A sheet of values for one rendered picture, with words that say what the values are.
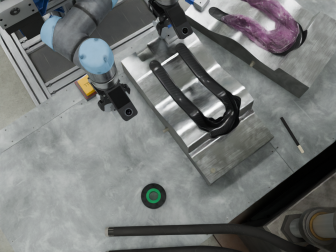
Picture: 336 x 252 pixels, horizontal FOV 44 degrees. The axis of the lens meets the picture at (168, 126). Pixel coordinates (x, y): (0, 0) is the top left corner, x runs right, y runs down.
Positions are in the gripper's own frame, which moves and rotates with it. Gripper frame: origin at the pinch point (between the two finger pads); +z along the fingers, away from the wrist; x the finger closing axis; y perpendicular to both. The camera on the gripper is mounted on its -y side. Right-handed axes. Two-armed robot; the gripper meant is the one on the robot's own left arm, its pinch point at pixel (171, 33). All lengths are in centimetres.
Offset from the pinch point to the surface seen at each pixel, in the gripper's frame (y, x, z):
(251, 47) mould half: -19.4, -19.6, 1.8
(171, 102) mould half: -19.4, 13.7, 1.8
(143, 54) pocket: 0.7, 11.0, 4.1
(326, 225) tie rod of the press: -73, 7, -24
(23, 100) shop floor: 53, 62, 90
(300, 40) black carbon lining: -26.8, -35.6, 3.8
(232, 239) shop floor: -73, 14, 91
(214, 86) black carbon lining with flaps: -23.5, -0.6, 0.4
